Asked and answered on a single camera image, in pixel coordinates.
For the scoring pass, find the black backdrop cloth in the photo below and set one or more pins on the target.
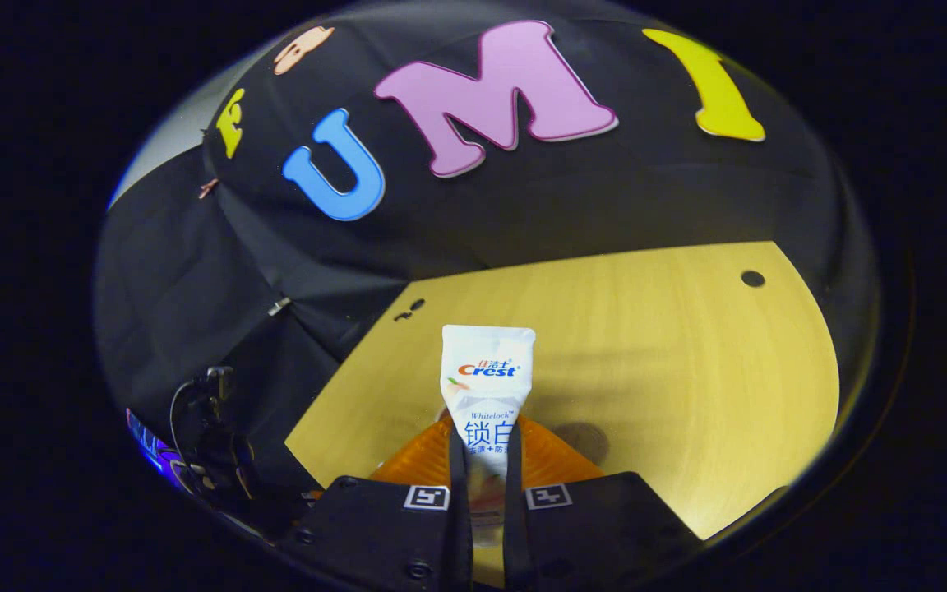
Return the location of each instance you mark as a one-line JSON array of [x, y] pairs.
[[605, 189]]

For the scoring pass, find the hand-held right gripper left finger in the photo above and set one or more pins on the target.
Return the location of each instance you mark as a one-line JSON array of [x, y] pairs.
[[461, 510]]

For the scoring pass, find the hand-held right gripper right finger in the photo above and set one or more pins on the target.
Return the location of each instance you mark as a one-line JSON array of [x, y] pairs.
[[513, 510]]

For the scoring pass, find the white toothpaste tube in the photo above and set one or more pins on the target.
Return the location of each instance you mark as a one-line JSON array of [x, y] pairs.
[[486, 378]]

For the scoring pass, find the small white cloth clip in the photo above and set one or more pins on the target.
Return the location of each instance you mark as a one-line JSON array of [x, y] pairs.
[[279, 306]]

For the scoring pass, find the wooden desktop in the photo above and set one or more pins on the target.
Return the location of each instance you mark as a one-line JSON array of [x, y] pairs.
[[687, 370]]

